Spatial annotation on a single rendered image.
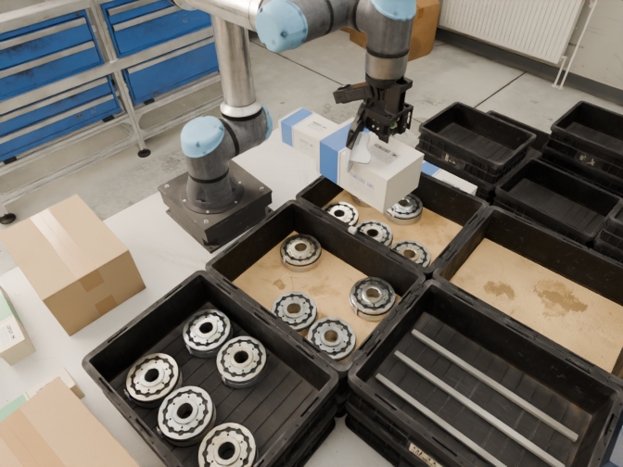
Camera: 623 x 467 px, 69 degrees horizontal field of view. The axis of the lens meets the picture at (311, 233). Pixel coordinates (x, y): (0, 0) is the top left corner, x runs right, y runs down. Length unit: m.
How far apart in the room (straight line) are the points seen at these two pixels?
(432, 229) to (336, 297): 0.34
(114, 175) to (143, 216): 1.44
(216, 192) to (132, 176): 1.64
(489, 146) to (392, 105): 1.37
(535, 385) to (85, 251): 1.07
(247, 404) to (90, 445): 0.28
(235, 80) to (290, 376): 0.74
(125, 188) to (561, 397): 2.41
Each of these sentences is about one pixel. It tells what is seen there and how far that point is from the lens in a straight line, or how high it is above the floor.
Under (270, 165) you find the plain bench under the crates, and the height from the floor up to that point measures 0.70.
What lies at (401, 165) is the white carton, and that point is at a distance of 0.95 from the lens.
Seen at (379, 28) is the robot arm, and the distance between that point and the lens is 0.82.
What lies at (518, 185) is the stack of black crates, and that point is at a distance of 2.22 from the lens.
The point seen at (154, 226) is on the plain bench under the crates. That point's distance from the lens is 1.51.
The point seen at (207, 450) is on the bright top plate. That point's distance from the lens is 0.91.
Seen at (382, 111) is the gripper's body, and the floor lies 1.24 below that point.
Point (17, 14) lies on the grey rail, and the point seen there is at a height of 0.93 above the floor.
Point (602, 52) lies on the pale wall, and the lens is 3.86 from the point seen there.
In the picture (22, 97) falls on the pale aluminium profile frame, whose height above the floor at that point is 0.60.
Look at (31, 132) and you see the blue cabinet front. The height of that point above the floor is 0.40.
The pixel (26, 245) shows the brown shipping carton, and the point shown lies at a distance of 1.37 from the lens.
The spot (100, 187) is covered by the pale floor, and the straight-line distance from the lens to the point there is 2.93.
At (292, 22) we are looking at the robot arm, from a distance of 0.78.
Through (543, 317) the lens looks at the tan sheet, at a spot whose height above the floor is 0.83.
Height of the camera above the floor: 1.71
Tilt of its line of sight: 46 degrees down
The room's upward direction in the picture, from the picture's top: 1 degrees counter-clockwise
